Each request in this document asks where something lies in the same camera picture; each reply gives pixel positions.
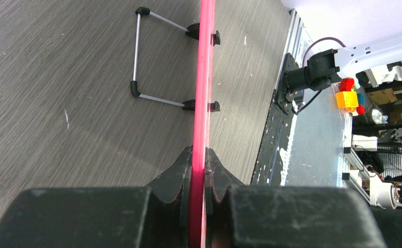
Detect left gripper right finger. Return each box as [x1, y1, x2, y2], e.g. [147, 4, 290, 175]
[205, 148, 386, 247]

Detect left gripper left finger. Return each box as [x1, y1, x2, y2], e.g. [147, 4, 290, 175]
[0, 147, 192, 247]

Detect pink framed whiteboard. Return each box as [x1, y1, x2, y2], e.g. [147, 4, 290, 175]
[187, 1, 215, 247]

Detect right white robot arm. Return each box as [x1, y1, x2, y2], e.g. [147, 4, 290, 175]
[283, 32, 402, 92]

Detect colourful toy blocks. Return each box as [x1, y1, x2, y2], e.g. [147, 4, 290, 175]
[335, 77, 366, 116]

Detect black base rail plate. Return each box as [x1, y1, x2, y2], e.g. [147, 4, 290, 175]
[251, 53, 299, 186]

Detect wire whiteboard easel stand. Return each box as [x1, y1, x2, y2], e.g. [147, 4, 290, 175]
[128, 6, 220, 111]

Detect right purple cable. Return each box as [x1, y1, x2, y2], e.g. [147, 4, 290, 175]
[301, 37, 347, 68]

